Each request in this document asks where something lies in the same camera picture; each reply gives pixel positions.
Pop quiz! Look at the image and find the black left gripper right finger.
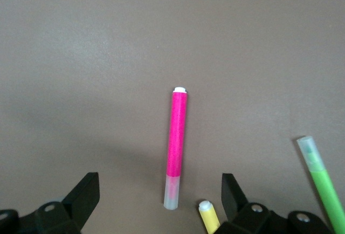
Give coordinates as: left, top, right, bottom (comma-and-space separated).
212, 173, 333, 234

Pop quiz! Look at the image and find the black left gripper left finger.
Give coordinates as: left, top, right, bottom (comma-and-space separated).
0, 171, 101, 234

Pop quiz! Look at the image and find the pink marker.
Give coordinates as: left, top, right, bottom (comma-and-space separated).
163, 86, 189, 211

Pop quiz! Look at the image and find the green marker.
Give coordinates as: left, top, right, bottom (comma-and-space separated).
296, 135, 345, 234

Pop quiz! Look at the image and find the yellow marker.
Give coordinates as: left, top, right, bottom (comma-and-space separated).
198, 199, 222, 234

